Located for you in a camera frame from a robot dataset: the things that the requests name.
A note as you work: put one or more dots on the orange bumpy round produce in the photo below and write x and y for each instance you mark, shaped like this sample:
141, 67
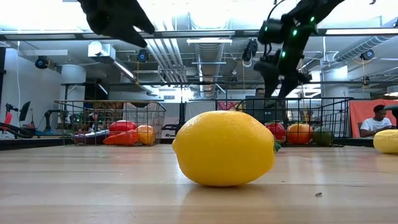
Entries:
145, 134

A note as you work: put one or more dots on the dark green lime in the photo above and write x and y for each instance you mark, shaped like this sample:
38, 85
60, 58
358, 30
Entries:
322, 136

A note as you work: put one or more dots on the black background robot arm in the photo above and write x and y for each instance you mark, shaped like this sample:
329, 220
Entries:
178, 126
53, 119

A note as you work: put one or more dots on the red and black tool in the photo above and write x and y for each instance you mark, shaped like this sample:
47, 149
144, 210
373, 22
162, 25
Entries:
7, 118

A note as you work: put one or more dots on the white ceiling unit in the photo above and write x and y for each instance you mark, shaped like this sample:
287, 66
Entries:
101, 49

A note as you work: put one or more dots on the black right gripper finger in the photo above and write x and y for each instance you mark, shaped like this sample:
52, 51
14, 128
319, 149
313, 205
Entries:
269, 76
290, 79

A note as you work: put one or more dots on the orange cloth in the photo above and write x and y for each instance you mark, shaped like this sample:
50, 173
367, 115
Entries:
354, 115

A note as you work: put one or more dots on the black background frame bar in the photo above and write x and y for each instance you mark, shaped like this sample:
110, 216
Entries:
217, 83

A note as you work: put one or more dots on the grey overhead frame bar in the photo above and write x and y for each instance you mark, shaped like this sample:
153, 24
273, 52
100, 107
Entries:
202, 33

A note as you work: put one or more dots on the white linear ceiling light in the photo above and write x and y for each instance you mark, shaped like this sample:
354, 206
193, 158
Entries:
209, 41

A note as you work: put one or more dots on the silver slanted ceiling duct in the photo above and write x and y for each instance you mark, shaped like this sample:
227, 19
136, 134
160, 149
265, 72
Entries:
357, 48

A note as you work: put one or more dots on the small black background monitor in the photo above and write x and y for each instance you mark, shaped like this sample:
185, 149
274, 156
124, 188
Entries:
25, 110

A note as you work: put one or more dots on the yellow oblong squash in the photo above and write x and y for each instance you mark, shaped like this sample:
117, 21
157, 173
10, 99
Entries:
388, 141

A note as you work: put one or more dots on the black hanging ceiling device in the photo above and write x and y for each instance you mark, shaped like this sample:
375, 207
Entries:
250, 49

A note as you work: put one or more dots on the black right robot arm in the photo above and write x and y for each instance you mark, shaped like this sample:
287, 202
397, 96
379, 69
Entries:
303, 23

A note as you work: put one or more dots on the white background cloth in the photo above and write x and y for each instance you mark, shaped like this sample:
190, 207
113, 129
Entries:
199, 109

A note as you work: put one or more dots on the orange persimmon with green calyx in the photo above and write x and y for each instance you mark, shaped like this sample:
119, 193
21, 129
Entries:
299, 133

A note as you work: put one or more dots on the person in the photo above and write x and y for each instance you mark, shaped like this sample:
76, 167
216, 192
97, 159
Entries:
260, 92
374, 123

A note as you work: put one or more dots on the black aluminium table frame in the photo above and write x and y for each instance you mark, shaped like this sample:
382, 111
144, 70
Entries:
31, 143

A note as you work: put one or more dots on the colourful patterned cloth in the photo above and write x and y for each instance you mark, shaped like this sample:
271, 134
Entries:
225, 105

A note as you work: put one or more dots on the orange-red carrot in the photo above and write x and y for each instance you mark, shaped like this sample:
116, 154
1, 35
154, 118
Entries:
122, 139

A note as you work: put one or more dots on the silver corrugated ceiling duct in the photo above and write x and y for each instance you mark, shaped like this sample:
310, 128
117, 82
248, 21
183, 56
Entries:
209, 62

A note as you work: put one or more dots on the yellow lemon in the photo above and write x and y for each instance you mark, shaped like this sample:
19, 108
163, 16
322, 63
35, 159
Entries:
224, 149

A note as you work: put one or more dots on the dark background monitor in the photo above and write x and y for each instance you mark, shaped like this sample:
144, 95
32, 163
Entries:
264, 109

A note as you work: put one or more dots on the long ceiling light fixture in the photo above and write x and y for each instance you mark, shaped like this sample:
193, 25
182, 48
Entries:
124, 70

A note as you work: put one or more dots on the red tomato with green calyx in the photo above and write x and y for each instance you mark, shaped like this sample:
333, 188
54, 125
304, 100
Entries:
276, 130

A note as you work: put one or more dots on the black chair part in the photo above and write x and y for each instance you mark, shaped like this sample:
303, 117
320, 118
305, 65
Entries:
392, 109

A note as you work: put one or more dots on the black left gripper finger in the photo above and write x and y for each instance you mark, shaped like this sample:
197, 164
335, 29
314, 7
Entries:
132, 34
143, 20

